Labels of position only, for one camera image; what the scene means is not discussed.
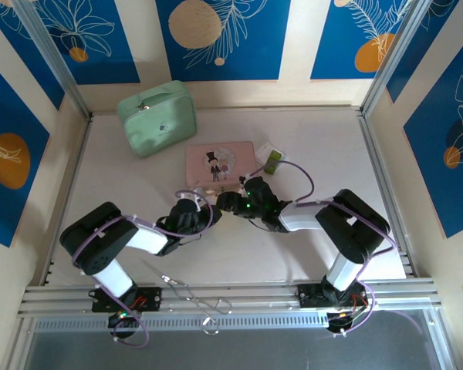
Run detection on pink tin box with couple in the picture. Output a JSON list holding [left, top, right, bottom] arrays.
[[184, 140, 256, 193]]

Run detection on clear plastic packet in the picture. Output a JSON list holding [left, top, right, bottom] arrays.
[[254, 141, 290, 165]]

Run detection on metal forceps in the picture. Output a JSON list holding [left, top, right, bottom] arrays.
[[140, 259, 233, 316]]

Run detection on mint green zipper pouch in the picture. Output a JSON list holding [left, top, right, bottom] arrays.
[[117, 79, 198, 159]]

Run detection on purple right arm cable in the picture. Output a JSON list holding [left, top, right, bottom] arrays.
[[239, 160, 397, 309]]

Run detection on aluminium front frame rail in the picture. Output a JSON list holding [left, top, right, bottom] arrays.
[[17, 277, 443, 318]]

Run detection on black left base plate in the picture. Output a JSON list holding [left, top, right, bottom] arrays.
[[91, 286, 164, 314]]

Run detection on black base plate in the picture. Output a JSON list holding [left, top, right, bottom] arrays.
[[91, 286, 164, 314], [297, 282, 372, 310]]

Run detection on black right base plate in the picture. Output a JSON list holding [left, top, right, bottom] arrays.
[[297, 282, 372, 310]]

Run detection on slotted grey cable duct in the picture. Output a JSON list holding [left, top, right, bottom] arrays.
[[33, 312, 330, 333]]

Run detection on aluminium side rail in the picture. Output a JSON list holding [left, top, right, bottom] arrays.
[[40, 114, 94, 287], [357, 109, 421, 279]]

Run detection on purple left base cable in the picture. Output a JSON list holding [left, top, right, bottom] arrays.
[[113, 304, 152, 348]]

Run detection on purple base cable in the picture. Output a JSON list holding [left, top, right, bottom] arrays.
[[113, 304, 152, 348], [330, 284, 376, 337]]

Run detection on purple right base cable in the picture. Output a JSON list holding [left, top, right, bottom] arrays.
[[330, 284, 376, 337]]

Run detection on aluminium frame post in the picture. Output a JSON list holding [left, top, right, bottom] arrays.
[[360, 0, 435, 115], [12, 0, 93, 119]]

